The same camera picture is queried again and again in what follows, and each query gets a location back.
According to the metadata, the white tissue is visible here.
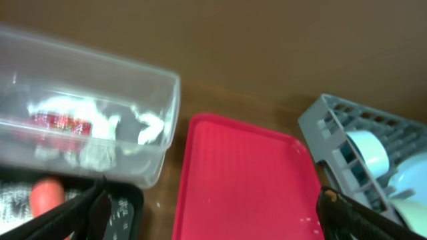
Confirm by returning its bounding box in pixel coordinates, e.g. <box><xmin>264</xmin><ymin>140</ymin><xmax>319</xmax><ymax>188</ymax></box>
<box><xmin>27</xmin><ymin>97</ymin><xmax>165</xmax><ymax>171</ymax></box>

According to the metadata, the mint green bowl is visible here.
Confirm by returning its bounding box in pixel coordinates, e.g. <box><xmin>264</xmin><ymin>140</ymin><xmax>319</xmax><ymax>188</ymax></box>
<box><xmin>346</xmin><ymin>130</ymin><xmax>390</xmax><ymax>178</ymax></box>

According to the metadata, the clear plastic waste bin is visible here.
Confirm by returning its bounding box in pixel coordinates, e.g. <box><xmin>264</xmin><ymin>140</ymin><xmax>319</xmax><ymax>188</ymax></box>
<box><xmin>1</xmin><ymin>25</ymin><xmax>181</xmax><ymax>189</ymax></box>

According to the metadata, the grey dishwasher rack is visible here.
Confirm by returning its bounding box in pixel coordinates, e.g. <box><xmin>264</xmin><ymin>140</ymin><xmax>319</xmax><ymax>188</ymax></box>
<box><xmin>298</xmin><ymin>94</ymin><xmax>426</xmax><ymax>224</ymax></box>

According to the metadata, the white rice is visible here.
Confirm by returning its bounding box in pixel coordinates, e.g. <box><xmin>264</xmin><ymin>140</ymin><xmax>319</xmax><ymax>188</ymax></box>
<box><xmin>0</xmin><ymin>181</ymin><xmax>131</xmax><ymax>240</ymax></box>

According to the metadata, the orange carrot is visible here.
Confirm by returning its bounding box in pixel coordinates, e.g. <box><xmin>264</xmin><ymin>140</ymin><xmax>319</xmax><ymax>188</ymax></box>
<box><xmin>29</xmin><ymin>178</ymin><xmax>65</xmax><ymax>217</ymax></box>

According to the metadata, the light blue round plate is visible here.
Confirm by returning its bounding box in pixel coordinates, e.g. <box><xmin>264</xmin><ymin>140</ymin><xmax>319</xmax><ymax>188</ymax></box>
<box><xmin>390</xmin><ymin>197</ymin><xmax>426</xmax><ymax>237</ymax></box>

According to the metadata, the black food waste tray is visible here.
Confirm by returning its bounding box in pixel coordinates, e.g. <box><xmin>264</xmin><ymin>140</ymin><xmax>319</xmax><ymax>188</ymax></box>
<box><xmin>1</xmin><ymin>167</ymin><xmax>144</xmax><ymax>240</ymax></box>

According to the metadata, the red patterned snack wrapper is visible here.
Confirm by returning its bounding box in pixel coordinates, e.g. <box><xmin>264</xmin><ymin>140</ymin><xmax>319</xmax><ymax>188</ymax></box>
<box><xmin>31</xmin><ymin>113</ymin><xmax>92</xmax><ymax>135</ymax></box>

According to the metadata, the red serving tray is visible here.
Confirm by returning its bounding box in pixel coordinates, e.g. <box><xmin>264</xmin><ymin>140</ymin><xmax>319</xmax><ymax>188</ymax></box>
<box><xmin>172</xmin><ymin>113</ymin><xmax>323</xmax><ymax>240</ymax></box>

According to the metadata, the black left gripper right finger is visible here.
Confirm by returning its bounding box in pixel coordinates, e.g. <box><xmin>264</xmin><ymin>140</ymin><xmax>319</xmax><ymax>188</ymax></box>
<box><xmin>316</xmin><ymin>186</ymin><xmax>426</xmax><ymax>240</ymax></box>

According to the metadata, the light blue bowl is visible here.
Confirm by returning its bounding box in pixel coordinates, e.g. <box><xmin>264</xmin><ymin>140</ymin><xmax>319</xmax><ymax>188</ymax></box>
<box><xmin>388</xmin><ymin>151</ymin><xmax>426</xmax><ymax>205</ymax></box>

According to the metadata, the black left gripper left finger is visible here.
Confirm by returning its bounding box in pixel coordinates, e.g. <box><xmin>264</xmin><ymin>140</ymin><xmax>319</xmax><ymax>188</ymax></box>
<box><xmin>1</xmin><ymin>178</ymin><xmax>111</xmax><ymax>240</ymax></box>

